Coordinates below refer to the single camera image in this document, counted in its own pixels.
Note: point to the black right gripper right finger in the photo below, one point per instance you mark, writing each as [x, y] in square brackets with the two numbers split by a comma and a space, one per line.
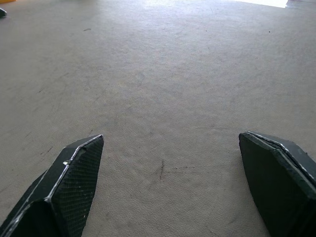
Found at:
[276, 182]

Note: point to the black pointed right gripper left finger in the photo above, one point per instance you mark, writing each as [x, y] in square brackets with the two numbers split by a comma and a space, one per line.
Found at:
[2, 12]

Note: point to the yellow object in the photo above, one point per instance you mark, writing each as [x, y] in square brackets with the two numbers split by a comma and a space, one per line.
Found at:
[9, 1]

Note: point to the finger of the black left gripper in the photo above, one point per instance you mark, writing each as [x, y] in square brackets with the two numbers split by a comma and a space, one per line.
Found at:
[66, 192]

